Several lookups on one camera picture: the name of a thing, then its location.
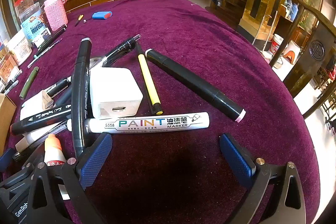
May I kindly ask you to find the white red bucket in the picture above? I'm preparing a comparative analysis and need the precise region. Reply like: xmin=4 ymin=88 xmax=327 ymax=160
xmin=269 ymin=34 xmax=285 ymax=55

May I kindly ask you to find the plastic stool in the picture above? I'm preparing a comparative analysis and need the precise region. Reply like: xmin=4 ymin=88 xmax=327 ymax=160
xmin=282 ymin=40 xmax=301 ymax=64

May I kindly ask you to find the green pen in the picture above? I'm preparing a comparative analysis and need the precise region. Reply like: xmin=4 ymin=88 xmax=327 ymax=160
xmin=19 ymin=67 xmax=40 ymax=100

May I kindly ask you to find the blue label plastic jar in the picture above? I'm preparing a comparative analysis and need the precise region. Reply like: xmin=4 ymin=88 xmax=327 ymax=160
xmin=14 ymin=2 xmax=51 ymax=42

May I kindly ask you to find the white paint marker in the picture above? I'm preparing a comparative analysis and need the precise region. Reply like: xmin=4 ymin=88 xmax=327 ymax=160
xmin=67 ymin=112 xmax=210 ymax=135

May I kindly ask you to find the orange box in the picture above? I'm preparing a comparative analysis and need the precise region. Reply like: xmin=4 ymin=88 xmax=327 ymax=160
xmin=0 ymin=52 xmax=19 ymax=84

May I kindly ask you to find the small white printed box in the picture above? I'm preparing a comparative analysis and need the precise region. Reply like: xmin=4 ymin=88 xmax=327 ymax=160
xmin=33 ymin=27 xmax=51 ymax=47

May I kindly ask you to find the cardboard box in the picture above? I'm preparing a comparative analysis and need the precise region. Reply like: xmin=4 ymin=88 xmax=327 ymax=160
xmin=0 ymin=93 xmax=17 ymax=156

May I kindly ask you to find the white plug charger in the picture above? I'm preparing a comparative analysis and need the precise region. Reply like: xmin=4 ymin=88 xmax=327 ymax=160
xmin=20 ymin=90 xmax=55 ymax=121

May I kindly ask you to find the dark blue pen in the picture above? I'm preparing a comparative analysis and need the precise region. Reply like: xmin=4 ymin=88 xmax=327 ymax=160
xmin=55 ymin=87 xmax=73 ymax=107

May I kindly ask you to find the blue battery pack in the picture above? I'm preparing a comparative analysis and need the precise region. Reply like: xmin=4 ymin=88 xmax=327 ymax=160
xmin=83 ymin=11 xmax=113 ymax=24

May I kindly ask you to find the silver marker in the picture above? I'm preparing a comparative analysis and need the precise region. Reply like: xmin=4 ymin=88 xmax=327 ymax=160
xmin=3 ymin=80 xmax=19 ymax=95
xmin=5 ymin=70 xmax=23 ymax=90

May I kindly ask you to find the wooden side cabinet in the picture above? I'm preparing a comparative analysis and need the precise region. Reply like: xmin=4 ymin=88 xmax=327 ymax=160
xmin=273 ymin=4 xmax=313 ymax=48

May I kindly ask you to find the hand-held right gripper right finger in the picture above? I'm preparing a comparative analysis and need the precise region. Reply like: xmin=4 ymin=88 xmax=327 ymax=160
xmin=219 ymin=133 xmax=306 ymax=224

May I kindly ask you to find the dark wooden chair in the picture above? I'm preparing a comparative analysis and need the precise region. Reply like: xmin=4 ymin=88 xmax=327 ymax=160
xmin=269 ymin=0 xmax=336 ymax=119

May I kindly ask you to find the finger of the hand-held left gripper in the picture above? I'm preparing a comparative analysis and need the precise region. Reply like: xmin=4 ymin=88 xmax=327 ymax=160
xmin=0 ymin=148 xmax=16 ymax=172

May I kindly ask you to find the white USB charger cube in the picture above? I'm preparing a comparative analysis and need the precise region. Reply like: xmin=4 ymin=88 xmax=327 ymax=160
xmin=89 ymin=67 xmax=143 ymax=119

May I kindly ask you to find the black twin marker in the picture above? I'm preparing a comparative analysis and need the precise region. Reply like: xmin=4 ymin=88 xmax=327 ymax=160
xmin=71 ymin=38 xmax=93 ymax=159

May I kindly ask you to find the yellow pen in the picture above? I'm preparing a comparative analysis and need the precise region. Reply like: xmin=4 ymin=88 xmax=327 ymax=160
xmin=134 ymin=42 xmax=163 ymax=114

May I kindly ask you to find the white plastic jar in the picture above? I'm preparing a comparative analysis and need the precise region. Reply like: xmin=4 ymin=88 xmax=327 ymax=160
xmin=7 ymin=30 xmax=32 ymax=67

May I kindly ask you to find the black marker orange end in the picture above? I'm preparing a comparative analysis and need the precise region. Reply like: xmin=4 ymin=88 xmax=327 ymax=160
xmin=10 ymin=106 xmax=72 ymax=135

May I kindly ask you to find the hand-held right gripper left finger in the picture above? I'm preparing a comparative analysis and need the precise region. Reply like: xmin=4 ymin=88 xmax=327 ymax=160
xmin=26 ymin=132 xmax=113 ymax=224

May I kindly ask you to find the black marker pink end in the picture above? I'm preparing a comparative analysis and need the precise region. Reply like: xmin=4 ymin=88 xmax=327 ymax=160
xmin=145 ymin=48 xmax=246 ymax=123

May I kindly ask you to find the grey white marker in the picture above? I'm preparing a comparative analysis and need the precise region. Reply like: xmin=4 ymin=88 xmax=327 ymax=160
xmin=14 ymin=122 xmax=69 ymax=153

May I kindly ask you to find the black gel pen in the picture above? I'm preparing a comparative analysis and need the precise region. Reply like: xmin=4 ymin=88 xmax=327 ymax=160
xmin=89 ymin=34 xmax=141 ymax=68

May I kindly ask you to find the clear pen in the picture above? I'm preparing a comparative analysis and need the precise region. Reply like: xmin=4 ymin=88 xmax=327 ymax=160
xmin=27 ymin=38 xmax=63 ymax=69

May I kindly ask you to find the pink knitted sleeve jar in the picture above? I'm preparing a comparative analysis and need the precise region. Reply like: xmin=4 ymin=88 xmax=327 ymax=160
xmin=43 ymin=0 xmax=69 ymax=31

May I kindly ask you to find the orange-capped glue bottle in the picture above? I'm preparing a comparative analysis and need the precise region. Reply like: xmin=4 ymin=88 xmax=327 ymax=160
xmin=44 ymin=134 xmax=71 ymax=200

